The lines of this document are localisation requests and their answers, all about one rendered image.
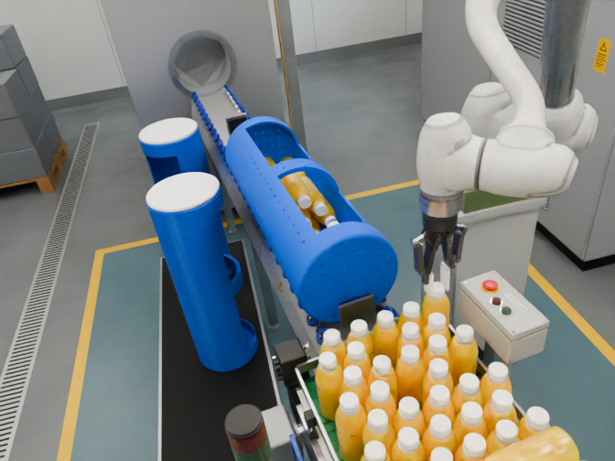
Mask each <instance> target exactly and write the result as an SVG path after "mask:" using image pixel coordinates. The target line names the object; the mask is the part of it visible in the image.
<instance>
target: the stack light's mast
mask: <svg viewBox="0 0 615 461"><path fill-rule="evenodd" d="M262 424H263V415H262V412H261V411H260V409H259V408H257V407H256V406H254V405H251V404H242V405H239V406H236V407H235V408H233V409H232V410H231V411H230V412H229V413H228V414H227V416H226V418H225V422H224V426H225V430H226V432H227V434H228V435H229V436H231V437H233V438H235V439H246V438H249V437H251V436H253V435H255V434H256V433H257V432H258V431H259V430H260V428H261V426H262Z"/></svg>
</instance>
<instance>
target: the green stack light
mask: <svg viewBox="0 0 615 461"><path fill-rule="evenodd" d="M232 451H233V454H234V457H235V460H236V461H269V459H270V457H271V454H272V448H271V445H270V441H269V437H268V435H267V437H266V441H265V443H264V445H263V446H262V447H261V448H260V449H259V450H257V451H255V452H253V453H251V454H240V453H237V452H236V451H234V450H233V449H232Z"/></svg>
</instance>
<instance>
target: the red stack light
mask: <svg viewBox="0 0 615 461"><path fill-rule="evenodd" d="M226 434H227V432H226ZM227 436H228V438H229V441H230V444H231V447H232V449H233V450H234V451H236V452H237V453H240V454H251V453H253V452H255V451H257V450H259V449H260V448H261V447H262V446H263V445H264V443H265V441H266V437H267V431H266V427H265V423H264V417H263V424H262V426H261V428H260V430H259V431H258V432H257V433H256V434H255V435H253V436H251V437H249V438H246V439H235V438H233V437H231V436H229V435H228V434H227Z"/></svg>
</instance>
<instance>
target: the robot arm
mask: <svg viewBox="0 0 615 461"><path fill-rule="evenodd" d="M500 1H501V0H466V10H465V15H466V24H467V29H468V31H469V36H470V38H471V40H472V42H473V44H474V46H475V47H476V49H477V50H478V52H479V53H480V54H481V56H482V57H483V59H484V60H485V61H486V63H487V64H488V66H489V67H490V69H491V70H492V72H493V73H494V75H495V76H496V78H497V79H498V80H499V82H500V83H498V82H486V83H482V84H479V85H477V86H476V87H474V88H473V90H472V91H471V92H470V94H469V96H468V98H467V100H466V101H465V103H464V106H463V108H462V111H461V114H459V113H438V114H435V115H432V116H431V117H429V118H428V119H427V120H426V122H425V124H424V126H423V127H422V130H421V132H420V135H419V139H418V145H417V153H416V172H417V176H418V179H419V184H420V186H419V192H420V193H419V207H420V209H421V210H422V211H423V218H422V222H423V229H422V231H421V235H420V236H419V237H417V238H412V239H411V240H410V241H411V242H412V244H413V249H414V267H415V270H416V271H417V272H418V274H419V275H422V282H423V283H424V291H425V292H426V293H427V294H428V295H429V296H430V297H431V296H432V295H433V282H434V274H433V273H432V272H431V270H432V266H433V262H434V259H435V254H436V252H437V250H438V246H439V245H441V246H442V252H443V257H444V262H442V263H441V270H440V283H442V284H443V285H444V286H445V290H446V291H448V290H449V277H450V276H451V275H452V270H453V269H455V268H456V265H455V263H460V261H461V254H462V248H463V242H464V236H465V234H466V232H467V230H468V228H467V227H465V226H464V225H463V224H462V223H461V222H459V223H458V214H459V212H460V211H461V209H462V199H463V192H464V190H468V189H474V190H481V191H486V192H490V193H492V194H496V195H501V196H506V197H515V198H550V197H554V196H558V195H560V194H561V193H563V192H565V191H567V190H568V189H569V188H570V186H571V183H572V180H573V178H574V175H575V173H576V170H577V165H578V159H577V157H576V154H575V153H574V152H576V151H579V150H582V149H584V148H586V147H587V146H589V145H590V144H591V143H592V141H593V138H594V135H595V132H596V130H597V126H598V120H599V118H598V116H597V114H596V111H595V110H594V109H593V108H592V107H591V106H590V105H589V104H586V103H583V97H582V95H581V93H580V92H579V91H578V90H577V89H576V85H577V75H578V71H579V66H580V61H581V56H582V50H583V46H584V40H585V36H586V34H587V28H588V19H589V14H590V9H591V4H592V0H545V16H544V25H543V35H542V44H541V53H540V62H539V71H538V81H537V83H536V81H535V80H534V77H533V76H532V74H531V73H530V71H529V70H528V69H527V68H526V66H525V65H524V63H523V61H522V60H521V58H520V57H519V55H518V54H517V52H516V51H515V49H514V48H513V45H512V44H511V42H510V41H509V39H508V38H507V37H506V36H505V34H504V33H503V31H502V29H501V27H500V25H499V22H498V19H497V9H498V5H499V3H500ZM452 236H453V241H452V240H451V238H452ZM424 240H426V249H425V253H424V251H423V247H424V245H423V244H424V243H423V241H424ZM451 246H452V248H451Z"/></svg>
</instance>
